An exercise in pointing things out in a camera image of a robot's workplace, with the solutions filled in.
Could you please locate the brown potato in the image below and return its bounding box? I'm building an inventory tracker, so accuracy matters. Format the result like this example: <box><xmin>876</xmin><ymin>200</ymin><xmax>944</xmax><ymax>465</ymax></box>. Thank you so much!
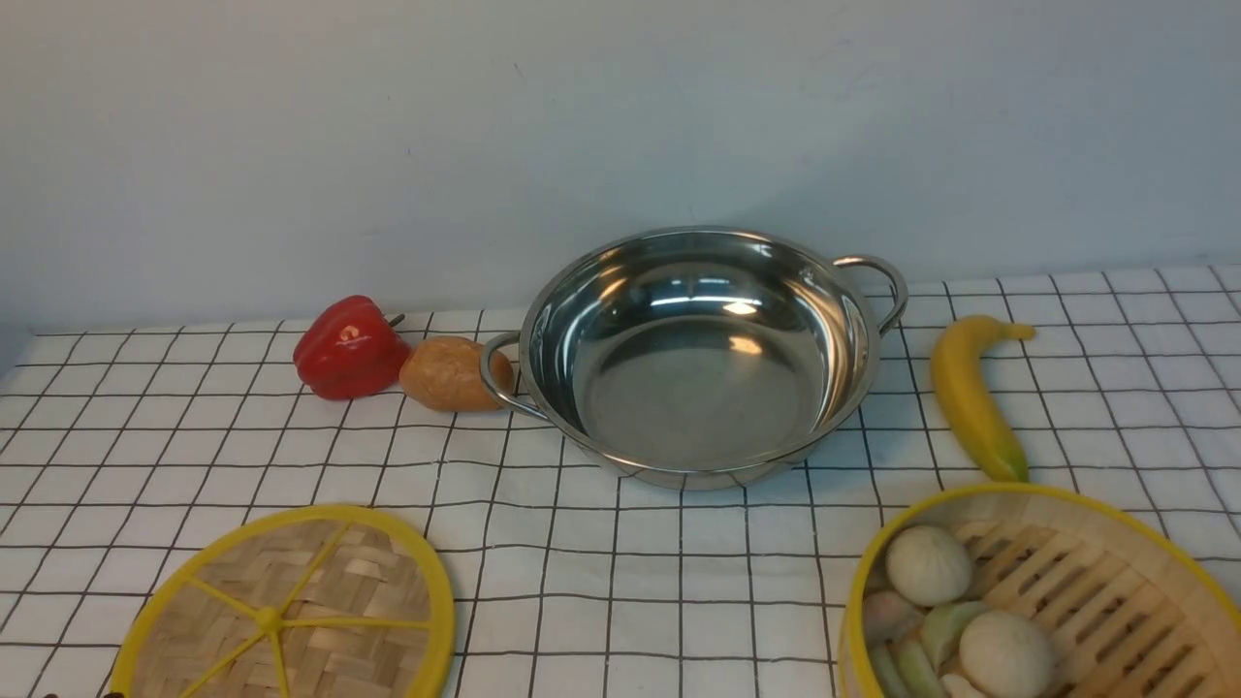
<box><xmin>398</xmin><ymin>335</ymin><xmax>503</xmax><ymax>412</ymax></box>

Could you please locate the bamboo steamer basket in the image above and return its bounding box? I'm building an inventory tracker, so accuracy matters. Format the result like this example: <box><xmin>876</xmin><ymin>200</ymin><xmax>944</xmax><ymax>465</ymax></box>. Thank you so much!
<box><xmin>838</xmin><ymin>483</ymin><xmax>1240</xmax><ymax>697</ymax></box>

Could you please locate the green dumpling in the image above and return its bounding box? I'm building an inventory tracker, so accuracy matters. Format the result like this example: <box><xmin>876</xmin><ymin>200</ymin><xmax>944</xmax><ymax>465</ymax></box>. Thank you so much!
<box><xmin>920</xmin><ymin>600</ymin><xmax>990</xmax><ymax>671</ymax></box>

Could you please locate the white steamed bun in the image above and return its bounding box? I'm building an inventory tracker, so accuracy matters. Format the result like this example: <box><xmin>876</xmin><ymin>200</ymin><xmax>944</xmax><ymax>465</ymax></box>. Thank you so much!
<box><xmin>884</xmin><ymin>525</ymin><xmax>974</xmax><ymax>607</ymax></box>
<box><xmin>958</xmin><ymin>611</ymin><xmax>1056</xmax><ymax>697</ymax></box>

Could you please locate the white checkered tablecloth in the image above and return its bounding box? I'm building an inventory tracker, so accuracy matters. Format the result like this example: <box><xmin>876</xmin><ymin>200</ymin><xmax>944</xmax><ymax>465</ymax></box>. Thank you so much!
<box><xmin>1</xmin><ymin>265</ymin><xmax>1240</xmax><ymax>697</ymax></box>

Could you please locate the red bell pepper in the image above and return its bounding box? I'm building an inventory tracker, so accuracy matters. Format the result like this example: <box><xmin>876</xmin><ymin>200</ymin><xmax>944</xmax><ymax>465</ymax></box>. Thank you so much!
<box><xmin>292</xmin><ymin>296</ymin><xmax>411</xmax><ymax>400</ymax></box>

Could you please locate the yellow banana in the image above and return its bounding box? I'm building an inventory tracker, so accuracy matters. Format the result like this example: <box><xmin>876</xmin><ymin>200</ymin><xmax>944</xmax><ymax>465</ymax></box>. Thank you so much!
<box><xmin>930</xmin><ymin>314</ymin><xmax>1036</xmax><ymax>483</ymax></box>

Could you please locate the yellow bamboo steamer lid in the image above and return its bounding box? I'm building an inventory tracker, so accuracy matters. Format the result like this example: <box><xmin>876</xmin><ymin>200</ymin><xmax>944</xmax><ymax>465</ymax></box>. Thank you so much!
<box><xmin>105</xmin><ymin>504</ymin><xmax>457</xmax><ymax>697</ymax></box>

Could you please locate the stainless steel pot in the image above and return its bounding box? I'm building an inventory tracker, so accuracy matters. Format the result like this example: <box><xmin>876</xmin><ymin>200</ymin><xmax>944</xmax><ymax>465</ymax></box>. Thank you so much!
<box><xmin>479</xmin><ymin>227</ymin><xmax>908</xmax><ymax>491</ymax></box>

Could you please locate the white steamed bun front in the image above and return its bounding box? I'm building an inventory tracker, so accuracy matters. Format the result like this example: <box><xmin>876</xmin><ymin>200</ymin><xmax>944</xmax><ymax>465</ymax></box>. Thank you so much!
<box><xmin>958</xmin><ymin>611</ymin><xmax>1056</xmax><ymax>697</ymax></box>

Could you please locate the pinkish dumpling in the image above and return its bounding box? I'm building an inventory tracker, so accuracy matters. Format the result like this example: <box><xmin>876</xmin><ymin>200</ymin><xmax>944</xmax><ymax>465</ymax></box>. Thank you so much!
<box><xmin>861</xmin><ymin>590</ymin><xmax>925</xmax><ymax>647</ymax></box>

